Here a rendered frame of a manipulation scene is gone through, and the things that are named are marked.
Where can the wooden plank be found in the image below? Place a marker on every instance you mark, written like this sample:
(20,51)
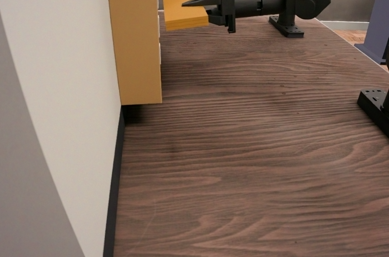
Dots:
(178,17)

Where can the tan wooden wall rack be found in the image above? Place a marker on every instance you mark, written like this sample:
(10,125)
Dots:
(135,33)

